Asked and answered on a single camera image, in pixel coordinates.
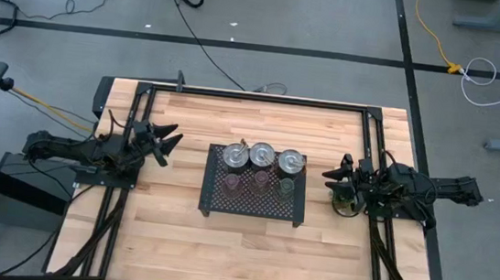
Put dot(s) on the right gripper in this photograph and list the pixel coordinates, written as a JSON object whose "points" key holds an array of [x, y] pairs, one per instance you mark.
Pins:
{"points": [[360, 187]]}

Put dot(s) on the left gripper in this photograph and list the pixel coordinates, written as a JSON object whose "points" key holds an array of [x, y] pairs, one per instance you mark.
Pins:
{"points": [[144, 141]]}

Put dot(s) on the silver streaked candle jar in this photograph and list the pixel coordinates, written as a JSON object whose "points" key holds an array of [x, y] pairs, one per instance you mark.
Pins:
{"points": [[235, 155], [262, 155], [291, 162]]}

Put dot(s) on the greenish ribbed glass candle holder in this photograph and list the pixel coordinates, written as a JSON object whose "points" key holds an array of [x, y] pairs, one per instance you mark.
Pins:
{"points": [[285, 189]]}

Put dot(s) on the pink ribbed glass candle holder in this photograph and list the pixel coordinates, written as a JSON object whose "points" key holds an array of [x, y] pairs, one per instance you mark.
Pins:
{"points": [[260, 182], [231, 186]]}

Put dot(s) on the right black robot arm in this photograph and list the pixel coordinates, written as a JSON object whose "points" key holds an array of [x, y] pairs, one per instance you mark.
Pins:
{"points": [[448, 186]]}

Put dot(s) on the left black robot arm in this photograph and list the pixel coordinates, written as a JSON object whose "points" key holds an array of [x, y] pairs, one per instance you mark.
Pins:
{"points": [[70, 148]]}

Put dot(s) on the black control box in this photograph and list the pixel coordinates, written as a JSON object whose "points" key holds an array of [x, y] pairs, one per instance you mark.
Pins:
{"points": [[102, 96]]}

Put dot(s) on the black perforated metal shelf riser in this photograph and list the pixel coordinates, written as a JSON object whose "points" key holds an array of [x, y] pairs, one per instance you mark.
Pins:
{"points": [[253, 207]]}

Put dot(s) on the black aluminium rig frame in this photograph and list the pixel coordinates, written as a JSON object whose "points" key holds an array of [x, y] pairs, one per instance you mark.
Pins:
{"points": [[258, 97]]}

